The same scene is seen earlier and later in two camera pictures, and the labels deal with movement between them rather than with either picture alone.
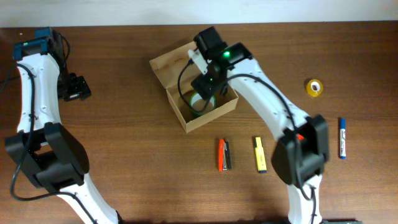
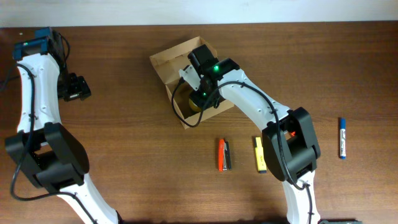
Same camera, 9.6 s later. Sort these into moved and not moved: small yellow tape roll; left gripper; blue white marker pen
Moved: small yellow tape roll
Not moved: blue white marker pen; left gripper
